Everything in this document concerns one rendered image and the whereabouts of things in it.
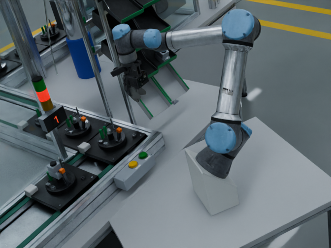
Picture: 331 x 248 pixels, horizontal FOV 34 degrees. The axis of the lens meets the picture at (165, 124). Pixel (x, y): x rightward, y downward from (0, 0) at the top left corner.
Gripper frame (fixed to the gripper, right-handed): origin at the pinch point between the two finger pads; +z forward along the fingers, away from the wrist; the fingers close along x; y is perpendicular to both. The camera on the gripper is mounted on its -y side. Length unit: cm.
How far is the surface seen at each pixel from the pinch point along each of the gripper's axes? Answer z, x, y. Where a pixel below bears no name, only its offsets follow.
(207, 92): 37, 62, -12
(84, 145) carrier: 24.3, -14.8, -28.6
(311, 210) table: 37, 4, 79
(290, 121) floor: 123, 159, -18
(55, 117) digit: 1.9, -23.8, -29.1
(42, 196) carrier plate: 26, -49, -22
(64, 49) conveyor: 33, 68, -137
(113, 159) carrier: 26.1, -15.1, -9.2
